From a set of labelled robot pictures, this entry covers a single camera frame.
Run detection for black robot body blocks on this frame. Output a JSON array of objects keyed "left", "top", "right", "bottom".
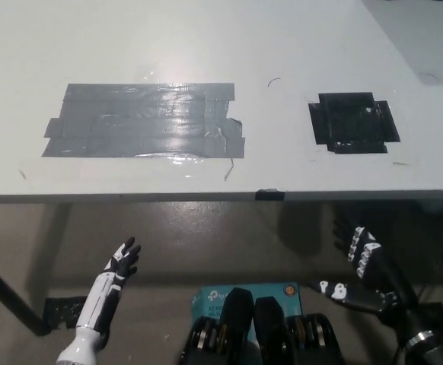
[{"left": 178, "top": 287, "right": 346, "bottom": 365}]

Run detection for grey duct tape patch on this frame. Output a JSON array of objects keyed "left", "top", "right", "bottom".
[{"left": 40, "top": 82, "right": 247, "bottom": 159}]

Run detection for teal router box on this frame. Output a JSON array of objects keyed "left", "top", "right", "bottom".
[{"left": 190, "top": 281, "right": 298, "bottom": 335}]

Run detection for black tape patch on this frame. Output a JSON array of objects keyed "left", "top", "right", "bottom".
[{"left": 307, "top": 92, "right": 401, "bottom": 155}]

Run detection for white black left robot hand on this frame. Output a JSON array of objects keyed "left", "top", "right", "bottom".
[{"left": 56, "top": 236, "right": 142, "bottom": 365}]

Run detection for black table leg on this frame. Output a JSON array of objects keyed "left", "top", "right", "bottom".
[{"left": 0, "top": 253, "right": 50, "bottom": 338}]

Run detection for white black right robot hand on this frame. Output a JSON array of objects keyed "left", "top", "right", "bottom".
[{"left": 307, "top": 225, "right": 427, "bottom": 346}]

